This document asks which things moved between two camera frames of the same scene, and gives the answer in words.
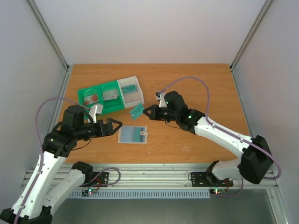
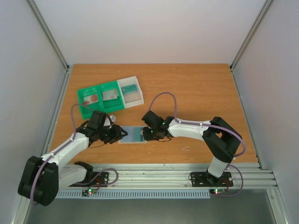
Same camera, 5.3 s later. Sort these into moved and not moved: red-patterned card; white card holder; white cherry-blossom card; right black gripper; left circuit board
Moved: right black gripper
Not moved: left circuit board; red-patterned card; white card holder; white cherry-blossom card
